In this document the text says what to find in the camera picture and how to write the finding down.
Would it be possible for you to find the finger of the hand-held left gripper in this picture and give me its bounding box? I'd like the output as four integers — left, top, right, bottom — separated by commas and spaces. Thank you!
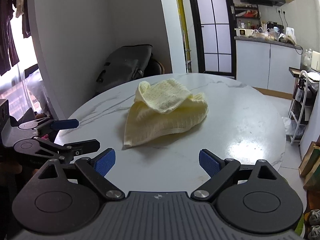
18, 118, 79, 137
13, 137, 101, 164

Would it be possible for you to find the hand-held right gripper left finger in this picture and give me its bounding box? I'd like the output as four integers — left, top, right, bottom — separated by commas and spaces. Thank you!
37, 148, 125, 201

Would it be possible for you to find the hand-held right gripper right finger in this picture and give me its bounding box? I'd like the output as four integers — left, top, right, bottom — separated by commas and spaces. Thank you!
191, 149, 280, 202

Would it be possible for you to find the pale yellow towel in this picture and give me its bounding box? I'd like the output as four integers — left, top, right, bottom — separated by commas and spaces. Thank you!
123, 78, 209, 149

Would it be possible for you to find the clear plastic storage bag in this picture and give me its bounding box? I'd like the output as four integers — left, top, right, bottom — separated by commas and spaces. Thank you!
24, 70, 44, 113

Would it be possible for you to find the grey backpack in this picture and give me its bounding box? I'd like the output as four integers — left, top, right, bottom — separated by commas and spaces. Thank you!
96, 44, 153, 98

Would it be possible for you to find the white plastic bag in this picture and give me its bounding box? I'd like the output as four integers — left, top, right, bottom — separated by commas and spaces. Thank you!
282, 116, 304, 137

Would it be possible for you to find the dark hanging garment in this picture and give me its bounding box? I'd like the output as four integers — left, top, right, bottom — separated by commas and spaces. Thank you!
0, 0, 20, 77

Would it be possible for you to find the brown paper bag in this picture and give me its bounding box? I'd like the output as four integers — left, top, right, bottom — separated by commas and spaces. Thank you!
299, 141, 320, 178
303, 165, 320, 192

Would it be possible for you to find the black chair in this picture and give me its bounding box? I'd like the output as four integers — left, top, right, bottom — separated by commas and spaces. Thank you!
147, 57, 165, 77

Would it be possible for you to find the white metal rack cart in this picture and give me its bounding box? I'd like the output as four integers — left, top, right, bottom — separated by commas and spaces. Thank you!
288, 70, 313, 145

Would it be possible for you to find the white kitchen base cabinet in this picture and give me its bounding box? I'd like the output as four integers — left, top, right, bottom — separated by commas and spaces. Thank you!
235, 36, 302, 94

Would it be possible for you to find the dark wine bottle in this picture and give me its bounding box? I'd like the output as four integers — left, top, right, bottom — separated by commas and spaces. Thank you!
295, 76, 306, 103

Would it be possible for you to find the black and white round object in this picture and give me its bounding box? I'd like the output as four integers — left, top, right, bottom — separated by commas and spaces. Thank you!
309, 209, 320, 227
307, 225, 320, 240

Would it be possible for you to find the black framed sliding door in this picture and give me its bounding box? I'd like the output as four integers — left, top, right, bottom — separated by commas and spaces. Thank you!
187, 0, 237, 77

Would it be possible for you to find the wooden side table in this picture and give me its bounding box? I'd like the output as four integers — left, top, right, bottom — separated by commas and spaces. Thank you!
289, 67, 320, 93

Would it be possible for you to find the white cooking pot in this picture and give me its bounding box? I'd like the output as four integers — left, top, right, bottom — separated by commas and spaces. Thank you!
236, 27, 253, 37

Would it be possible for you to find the pile of food bags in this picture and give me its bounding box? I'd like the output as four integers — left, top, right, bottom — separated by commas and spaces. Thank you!
252, 29, 297, 44

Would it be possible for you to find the group of clear bottles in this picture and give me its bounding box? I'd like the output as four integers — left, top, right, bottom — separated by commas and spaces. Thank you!
303, 49, 313, 65

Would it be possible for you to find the yellow vertical trim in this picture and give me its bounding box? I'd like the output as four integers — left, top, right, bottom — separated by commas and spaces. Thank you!
174, 0, 192, 74

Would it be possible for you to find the black kitchen shelf rack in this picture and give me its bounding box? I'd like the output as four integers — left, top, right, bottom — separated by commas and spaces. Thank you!
234, 4, 260, 29

